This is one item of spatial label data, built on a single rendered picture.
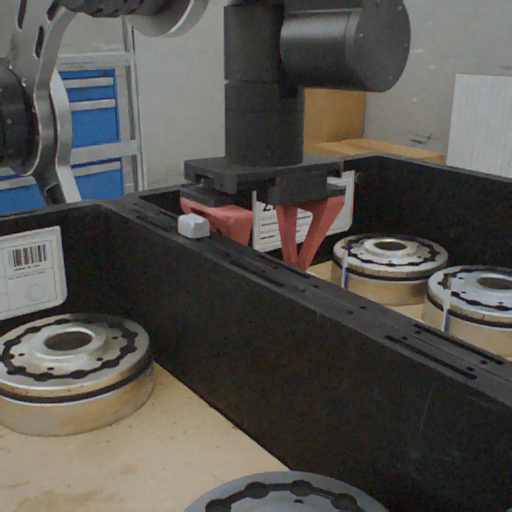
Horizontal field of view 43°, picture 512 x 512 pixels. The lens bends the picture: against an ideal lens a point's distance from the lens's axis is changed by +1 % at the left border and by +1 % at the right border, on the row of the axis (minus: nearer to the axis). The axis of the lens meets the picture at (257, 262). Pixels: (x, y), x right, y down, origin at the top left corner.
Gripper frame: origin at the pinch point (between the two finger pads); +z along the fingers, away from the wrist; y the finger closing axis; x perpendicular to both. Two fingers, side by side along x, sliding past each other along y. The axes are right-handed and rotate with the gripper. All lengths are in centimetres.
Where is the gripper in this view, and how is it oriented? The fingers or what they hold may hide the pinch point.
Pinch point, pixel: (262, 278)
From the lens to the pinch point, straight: 50.3
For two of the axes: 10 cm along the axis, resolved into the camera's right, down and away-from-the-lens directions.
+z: -0.1, 9.5, 3.1
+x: -5.8, -2.6, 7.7
